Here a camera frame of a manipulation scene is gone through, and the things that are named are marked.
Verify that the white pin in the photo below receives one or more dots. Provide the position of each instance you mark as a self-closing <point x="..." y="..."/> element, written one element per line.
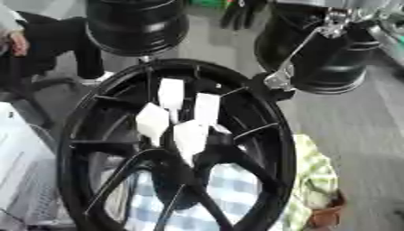
<point x="152" y="120"/>
<point x="190" y="136"/>
<point x="171" y="91"/>
<point x="207" y="106"/>

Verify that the black round wheel rim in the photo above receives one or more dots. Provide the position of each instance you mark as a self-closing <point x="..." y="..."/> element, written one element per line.
<point x="347" y="72"/>
<point x="136" y="24"/>

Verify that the black spoked wheel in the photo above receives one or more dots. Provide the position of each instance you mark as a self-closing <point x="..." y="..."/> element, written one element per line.
<point x="158" y="168"/>

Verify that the white mesh basket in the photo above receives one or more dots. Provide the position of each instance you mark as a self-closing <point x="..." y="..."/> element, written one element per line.
<point x="23" y="168"/>

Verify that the person's hand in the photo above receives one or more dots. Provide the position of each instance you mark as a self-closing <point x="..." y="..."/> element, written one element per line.
<point x="19" y="43"/>

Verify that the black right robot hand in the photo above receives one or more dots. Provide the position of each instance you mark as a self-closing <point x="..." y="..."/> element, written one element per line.
<point x="273" y="90"/>

